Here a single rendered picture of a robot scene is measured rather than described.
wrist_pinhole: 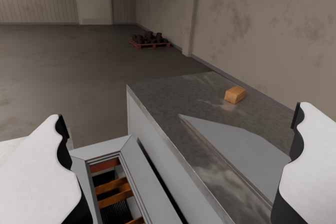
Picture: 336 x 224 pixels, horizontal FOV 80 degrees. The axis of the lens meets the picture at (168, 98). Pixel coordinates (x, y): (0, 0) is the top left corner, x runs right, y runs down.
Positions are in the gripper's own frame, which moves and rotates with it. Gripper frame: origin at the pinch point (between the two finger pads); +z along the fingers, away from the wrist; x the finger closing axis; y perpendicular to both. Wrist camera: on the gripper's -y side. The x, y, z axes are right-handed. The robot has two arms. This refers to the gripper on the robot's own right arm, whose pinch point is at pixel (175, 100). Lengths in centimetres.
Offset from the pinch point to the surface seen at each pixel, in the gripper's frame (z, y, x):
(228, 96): 76, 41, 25
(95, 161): 53, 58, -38
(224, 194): 24, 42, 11
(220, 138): 44, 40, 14
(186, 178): 34, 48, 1
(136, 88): 84, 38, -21
